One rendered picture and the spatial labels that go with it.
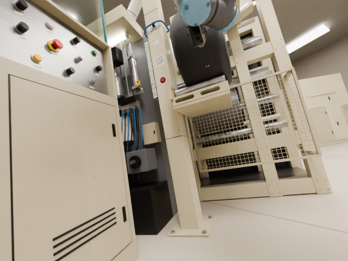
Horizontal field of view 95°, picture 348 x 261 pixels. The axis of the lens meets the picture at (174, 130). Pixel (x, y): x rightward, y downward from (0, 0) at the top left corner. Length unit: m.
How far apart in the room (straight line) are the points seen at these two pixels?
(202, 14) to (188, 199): 0.99
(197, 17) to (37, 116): 0.63
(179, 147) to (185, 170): 0.16
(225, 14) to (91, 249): 1.00
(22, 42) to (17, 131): 0.37
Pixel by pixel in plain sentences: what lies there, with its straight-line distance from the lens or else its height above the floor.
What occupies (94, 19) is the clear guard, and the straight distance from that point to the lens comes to 1.32.
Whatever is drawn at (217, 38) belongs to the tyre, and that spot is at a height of 1.08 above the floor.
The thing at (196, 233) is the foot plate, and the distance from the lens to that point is 1.16.
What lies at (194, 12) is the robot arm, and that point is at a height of 0.91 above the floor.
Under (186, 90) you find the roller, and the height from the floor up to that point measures 0.89.
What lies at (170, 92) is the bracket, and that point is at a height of 0.90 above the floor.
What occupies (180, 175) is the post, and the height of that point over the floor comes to 0.36.
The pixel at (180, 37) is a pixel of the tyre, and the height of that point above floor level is 1.16.
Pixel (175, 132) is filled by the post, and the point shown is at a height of 0.65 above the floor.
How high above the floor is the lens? 0.50
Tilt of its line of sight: 9 degrees up
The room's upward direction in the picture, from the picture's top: 10 degrees counter-clockwise
